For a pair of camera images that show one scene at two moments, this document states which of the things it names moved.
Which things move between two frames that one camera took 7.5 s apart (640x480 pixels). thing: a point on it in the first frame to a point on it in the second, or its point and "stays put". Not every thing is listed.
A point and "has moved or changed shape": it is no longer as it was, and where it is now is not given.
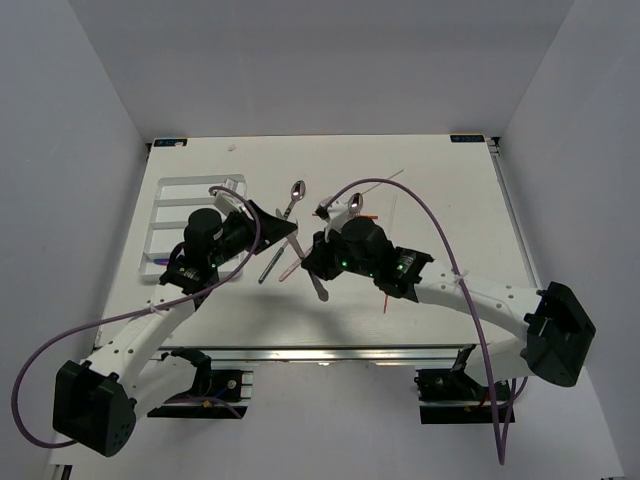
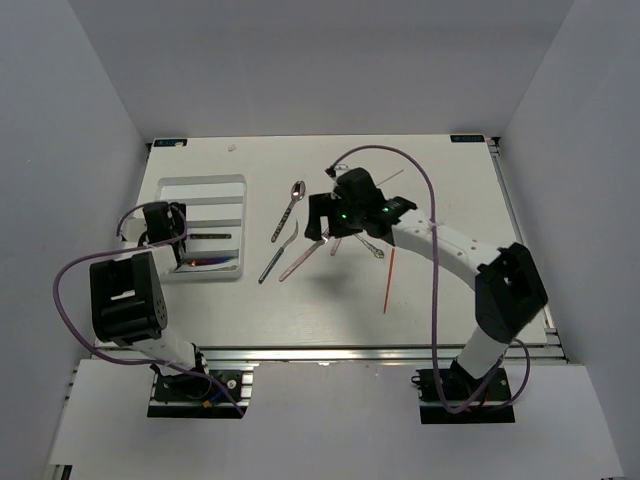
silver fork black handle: x=322 y=294 has moved or changed shape
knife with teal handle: x=272 y=262 stays put
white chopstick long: x=381 y=183 stays put
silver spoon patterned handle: x=297 y=193 stays put
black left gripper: x=274 y=229 to x=178 y=217
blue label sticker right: x=466 y=138 stays put
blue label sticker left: x=169 y=142 stays put
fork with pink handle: x=289 y=269 stays put
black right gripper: x=317 y=261 to x=324 y=206
